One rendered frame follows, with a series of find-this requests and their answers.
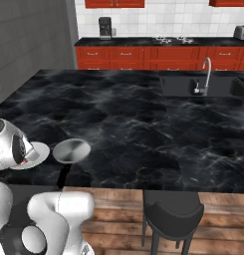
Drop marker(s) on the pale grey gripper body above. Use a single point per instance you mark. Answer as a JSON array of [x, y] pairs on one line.
[[31, 152]]

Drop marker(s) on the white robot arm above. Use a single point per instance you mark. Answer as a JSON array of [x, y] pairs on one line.
[[62, 214]]

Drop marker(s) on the white round plate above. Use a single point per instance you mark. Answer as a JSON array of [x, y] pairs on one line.
[[42, 153]]

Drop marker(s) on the grey coffee machine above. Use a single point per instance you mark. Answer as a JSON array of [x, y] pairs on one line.
[[105, 28]]

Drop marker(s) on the black bar stool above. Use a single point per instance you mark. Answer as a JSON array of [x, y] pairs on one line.
[[173, 215]]

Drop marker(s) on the black sink basin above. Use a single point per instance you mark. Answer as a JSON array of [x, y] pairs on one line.
[[180, 86]]

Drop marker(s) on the red lower cupboard run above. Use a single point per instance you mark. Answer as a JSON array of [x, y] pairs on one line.
[[166, 57]]

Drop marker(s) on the red upper cupboard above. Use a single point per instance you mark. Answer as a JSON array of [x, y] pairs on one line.
[[229, 2], [114, 3]]

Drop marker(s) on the silver hob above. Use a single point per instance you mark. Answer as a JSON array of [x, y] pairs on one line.
[[172, 41]]

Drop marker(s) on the silver curved tap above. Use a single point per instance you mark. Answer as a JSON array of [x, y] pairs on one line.
[[207, 71]]

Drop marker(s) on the silver toaster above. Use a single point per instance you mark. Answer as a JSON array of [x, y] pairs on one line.
[[242, 32]]

